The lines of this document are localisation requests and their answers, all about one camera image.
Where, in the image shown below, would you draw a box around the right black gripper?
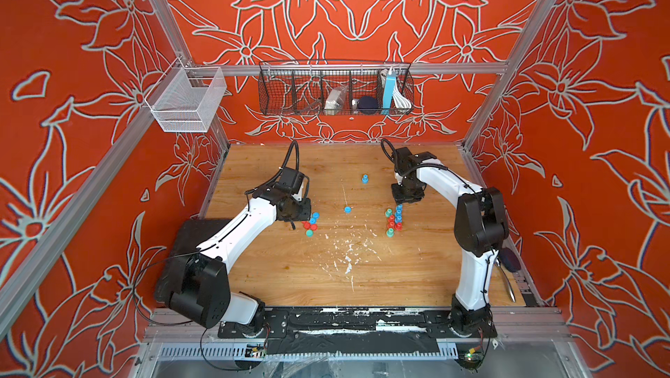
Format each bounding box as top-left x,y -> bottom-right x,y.
389,177 -> 422,203

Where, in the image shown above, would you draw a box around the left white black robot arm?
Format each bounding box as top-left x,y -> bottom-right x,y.
155,141 -> 312,336

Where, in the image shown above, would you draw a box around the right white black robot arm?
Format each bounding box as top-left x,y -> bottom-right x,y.
380,139 -> 509,337

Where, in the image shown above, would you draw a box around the cluster of coloured stamp caps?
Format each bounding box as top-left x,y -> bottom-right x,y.
302,212 -> 320,237

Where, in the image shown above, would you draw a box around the cluster of coloured stamps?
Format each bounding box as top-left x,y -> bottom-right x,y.
385,205 -> 404,238

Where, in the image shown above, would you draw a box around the black plastic tool case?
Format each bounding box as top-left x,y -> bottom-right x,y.
154,218 -> 230,306

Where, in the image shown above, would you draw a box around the dark blue round object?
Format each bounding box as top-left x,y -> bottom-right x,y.
357,95 -> 379,116

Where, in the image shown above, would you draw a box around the light blue box in basket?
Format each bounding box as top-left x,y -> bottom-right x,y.
380,74 -> 396,116

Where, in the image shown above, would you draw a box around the silver pouch in basket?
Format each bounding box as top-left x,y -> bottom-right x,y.
324,86 -> 348,116

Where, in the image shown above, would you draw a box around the dark blue round pad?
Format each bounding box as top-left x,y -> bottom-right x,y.
498,247 -> 522,273

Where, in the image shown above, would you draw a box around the metal spoon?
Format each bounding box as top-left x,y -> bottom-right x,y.
496,261 -> 516,302

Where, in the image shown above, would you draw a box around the white cable in basket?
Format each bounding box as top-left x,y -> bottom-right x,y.
392,84 -> 414,112

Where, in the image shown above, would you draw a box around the black wire wall basket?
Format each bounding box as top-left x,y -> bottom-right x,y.
258,59 -> 415,116

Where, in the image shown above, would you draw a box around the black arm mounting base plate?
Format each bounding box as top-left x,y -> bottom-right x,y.
217,307 -> 497,359

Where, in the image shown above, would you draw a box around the white wire mesh basket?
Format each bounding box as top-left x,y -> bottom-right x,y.
147,67 -> 227,133

